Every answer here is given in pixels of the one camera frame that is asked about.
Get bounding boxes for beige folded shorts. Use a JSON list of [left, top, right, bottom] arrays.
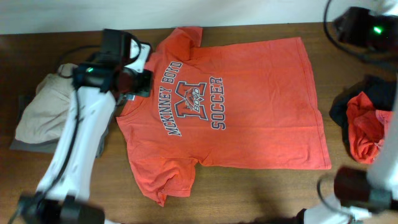
[[15, 63, 77, 144]]

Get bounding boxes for orange soccer t-shirt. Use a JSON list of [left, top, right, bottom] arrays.
[[117, 27, 331, 205]]

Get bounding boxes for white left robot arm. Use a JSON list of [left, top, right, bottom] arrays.
[[9, 29, 153, 224]]

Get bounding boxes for red patterned garment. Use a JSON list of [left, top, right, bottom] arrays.
[[346, 92, 394, 164]]

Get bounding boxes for grey folded garment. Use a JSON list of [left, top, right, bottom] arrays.
[[9, 95, 109, 158]]

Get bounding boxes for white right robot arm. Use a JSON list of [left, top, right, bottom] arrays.
[[286, 0, 397, 223]]

